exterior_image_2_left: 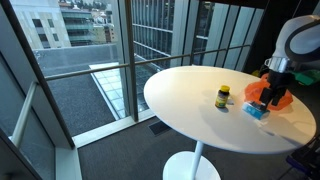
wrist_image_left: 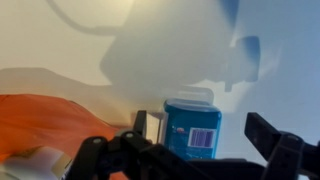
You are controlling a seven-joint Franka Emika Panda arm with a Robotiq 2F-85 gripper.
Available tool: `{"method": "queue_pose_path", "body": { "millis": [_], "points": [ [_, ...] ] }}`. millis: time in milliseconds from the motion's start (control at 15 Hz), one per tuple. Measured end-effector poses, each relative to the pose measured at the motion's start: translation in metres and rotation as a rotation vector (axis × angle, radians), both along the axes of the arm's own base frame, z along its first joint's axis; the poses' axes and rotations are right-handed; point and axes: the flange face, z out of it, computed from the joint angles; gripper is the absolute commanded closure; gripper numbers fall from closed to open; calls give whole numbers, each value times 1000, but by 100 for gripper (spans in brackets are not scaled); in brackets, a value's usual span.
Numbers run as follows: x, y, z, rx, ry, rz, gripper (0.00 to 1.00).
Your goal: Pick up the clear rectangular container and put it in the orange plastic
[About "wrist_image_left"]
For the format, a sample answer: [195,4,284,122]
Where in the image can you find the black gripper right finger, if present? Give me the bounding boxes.
[244,112,320,180]

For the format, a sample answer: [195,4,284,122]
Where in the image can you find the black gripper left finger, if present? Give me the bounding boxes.
[64,109,208,180]

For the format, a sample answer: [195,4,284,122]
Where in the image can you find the clear rectangular container blue label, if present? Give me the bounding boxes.
[162,87,223,162]

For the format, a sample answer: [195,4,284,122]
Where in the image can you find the orange plastic bag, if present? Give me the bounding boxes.
[0,93,132,180]

